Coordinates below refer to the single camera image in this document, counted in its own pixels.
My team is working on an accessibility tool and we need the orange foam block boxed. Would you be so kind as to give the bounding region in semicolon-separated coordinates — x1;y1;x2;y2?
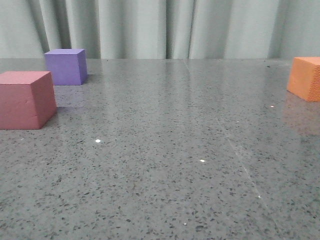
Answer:
287;57;320;102

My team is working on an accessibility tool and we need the pale green curtain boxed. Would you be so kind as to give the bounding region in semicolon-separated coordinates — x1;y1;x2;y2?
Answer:
0;0;320;59

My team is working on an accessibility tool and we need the purple foam block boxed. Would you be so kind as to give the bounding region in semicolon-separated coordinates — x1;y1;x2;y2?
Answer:
44;49;88;86

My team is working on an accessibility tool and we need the pink foam block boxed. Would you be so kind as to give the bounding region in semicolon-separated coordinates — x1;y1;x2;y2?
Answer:
0;71;57;130

